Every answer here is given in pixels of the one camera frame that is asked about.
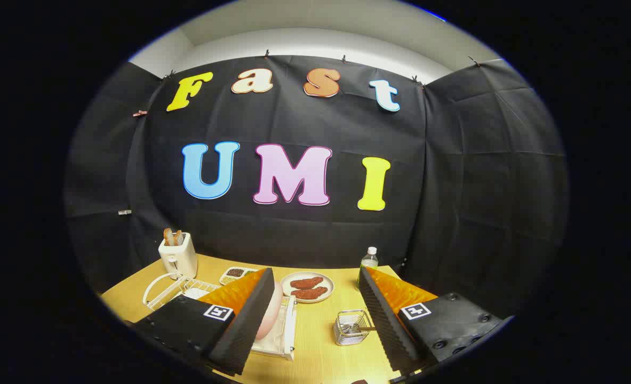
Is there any green label drink bottle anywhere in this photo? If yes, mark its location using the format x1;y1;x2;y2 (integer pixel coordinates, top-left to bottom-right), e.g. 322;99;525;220
358;246;379;286

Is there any wooden handle spoon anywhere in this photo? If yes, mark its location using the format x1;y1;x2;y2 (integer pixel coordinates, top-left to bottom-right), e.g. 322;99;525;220
343;318;378;334

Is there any metal wire basket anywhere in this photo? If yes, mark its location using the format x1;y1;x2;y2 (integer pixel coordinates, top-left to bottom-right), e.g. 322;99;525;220
333;309;374;346

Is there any white toaster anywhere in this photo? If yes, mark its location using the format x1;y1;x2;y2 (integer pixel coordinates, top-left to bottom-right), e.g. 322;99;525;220
158;233;198;279

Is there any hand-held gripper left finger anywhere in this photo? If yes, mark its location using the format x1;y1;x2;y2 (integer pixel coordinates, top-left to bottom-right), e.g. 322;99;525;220
134;268;276;377

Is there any white round meat plate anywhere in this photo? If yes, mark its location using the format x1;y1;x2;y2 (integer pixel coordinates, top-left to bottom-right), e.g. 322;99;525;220
281;271;335;303

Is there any white wire dish rack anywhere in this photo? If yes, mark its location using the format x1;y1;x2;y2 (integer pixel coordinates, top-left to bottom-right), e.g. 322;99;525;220
143;272;298;362

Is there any pink plate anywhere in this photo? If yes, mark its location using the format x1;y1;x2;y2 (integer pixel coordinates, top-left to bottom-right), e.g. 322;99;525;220
255;282;284;341

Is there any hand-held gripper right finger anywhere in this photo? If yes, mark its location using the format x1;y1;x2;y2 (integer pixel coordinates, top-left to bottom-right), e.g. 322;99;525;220
358;266;513;375

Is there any black backdrop cloth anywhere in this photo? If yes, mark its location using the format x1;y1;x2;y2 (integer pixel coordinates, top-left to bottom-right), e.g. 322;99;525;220
65;53;569;321

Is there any white compartment seed dish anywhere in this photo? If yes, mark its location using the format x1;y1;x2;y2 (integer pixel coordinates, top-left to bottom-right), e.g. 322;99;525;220
219;267;260;286

